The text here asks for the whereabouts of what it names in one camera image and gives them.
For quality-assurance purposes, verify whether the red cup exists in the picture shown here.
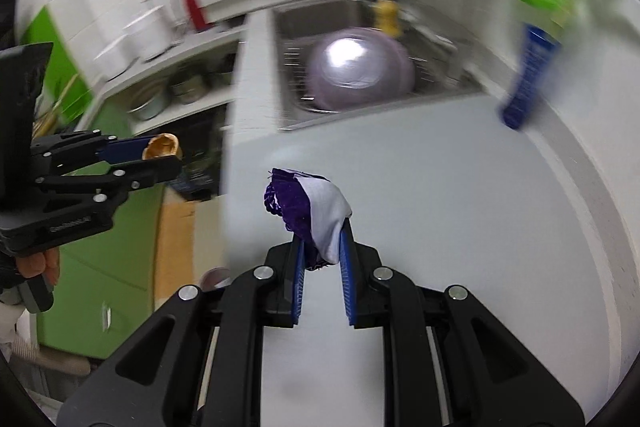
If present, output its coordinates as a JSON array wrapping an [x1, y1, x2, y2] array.
[[182, 0, 211, 32]]

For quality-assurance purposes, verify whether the white round appliance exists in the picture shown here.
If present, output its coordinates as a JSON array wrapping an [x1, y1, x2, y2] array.
[[122, 4, 173, 60]]

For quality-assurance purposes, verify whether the blue patterned vase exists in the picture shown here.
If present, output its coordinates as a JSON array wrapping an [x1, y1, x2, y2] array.
[[497, 23, 561, 130]]

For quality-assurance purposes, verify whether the steel pot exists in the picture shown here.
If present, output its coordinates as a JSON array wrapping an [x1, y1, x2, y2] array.
[[127, 84, 168, 122], [167, 67, 211, 105]]

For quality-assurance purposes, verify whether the person's left hand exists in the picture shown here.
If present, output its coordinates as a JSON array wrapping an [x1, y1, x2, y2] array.
[[12, 247, 61, 285]]

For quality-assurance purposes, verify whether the green cabinet door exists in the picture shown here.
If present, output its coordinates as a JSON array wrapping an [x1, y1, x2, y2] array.
[[20, 4, 166, 358]]

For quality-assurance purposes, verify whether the stainless steel sink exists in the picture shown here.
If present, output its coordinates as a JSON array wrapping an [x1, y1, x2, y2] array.
[[272, 0, 483, 130]]

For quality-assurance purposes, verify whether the purple and white cloth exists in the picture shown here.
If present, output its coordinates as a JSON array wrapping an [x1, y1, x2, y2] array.
[[263, 168, 353, 272]]

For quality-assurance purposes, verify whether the white square container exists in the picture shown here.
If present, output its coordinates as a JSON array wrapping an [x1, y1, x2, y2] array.
[[92, 42, 131, 80]]

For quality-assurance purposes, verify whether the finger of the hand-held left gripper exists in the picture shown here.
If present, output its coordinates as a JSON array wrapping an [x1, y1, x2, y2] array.
[[35, 155, 182, 212], [30, 131, 151, 172]]

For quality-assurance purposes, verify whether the purple plastic basin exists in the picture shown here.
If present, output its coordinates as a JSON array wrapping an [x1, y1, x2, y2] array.
[[305, 27, 417, 112]]

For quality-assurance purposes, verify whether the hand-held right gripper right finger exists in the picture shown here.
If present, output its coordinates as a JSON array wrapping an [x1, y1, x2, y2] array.
[[339, 227, 586, 427]]

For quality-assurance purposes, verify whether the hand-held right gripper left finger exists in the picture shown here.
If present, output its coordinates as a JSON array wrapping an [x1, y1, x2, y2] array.
[[56, 239, 307, 427]]

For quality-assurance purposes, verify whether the black trash bag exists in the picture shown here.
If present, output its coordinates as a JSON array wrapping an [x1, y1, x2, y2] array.
[[170, 107, 231, 202]]

